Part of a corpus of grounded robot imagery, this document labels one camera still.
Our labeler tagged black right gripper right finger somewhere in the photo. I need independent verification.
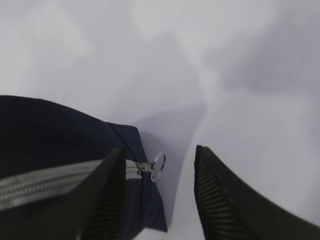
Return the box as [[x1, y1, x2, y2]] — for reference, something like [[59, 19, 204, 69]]
[[194, 145, 320, 240]]

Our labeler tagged navy insulated lunch bag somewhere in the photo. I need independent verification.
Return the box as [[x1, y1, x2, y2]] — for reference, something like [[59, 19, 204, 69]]
[[0, 95, 168, 240]]

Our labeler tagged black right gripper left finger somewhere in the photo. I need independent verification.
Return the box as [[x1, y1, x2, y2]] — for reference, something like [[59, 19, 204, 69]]
[[49, 148, 126, 240]]

